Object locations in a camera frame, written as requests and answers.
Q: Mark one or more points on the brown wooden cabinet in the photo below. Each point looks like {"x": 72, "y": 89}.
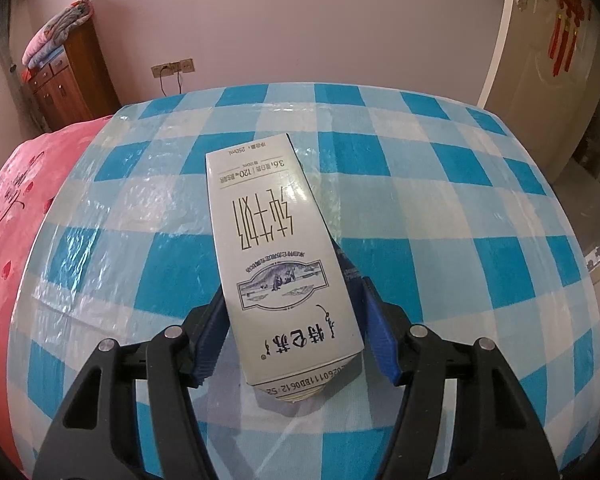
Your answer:
{"x": 75, "y": 90}

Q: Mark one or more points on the red door decoration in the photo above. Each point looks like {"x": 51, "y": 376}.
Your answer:
{"x": 567, "y": 25}

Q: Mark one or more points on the folded floral quilt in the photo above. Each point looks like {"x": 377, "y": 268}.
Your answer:
{"x": 55, "y": 30}

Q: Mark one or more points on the wall socket panel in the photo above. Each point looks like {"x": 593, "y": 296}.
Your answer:
{"x": 172, "y": 66}

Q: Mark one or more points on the cream door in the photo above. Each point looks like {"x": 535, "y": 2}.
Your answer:
{"x": 530, "y": 100}

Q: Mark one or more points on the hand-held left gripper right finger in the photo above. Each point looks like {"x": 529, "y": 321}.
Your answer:
{"x": 380, "y": 340}

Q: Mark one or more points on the grey curtain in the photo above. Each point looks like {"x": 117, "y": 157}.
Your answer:
{"x": 15, "y": 60}

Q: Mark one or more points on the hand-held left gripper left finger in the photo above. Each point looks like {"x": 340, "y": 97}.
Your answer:
{"x": 211, "y": 340}

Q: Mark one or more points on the blue checkered table cover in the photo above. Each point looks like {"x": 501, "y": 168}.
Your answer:
{"x": 430, "y": 240}

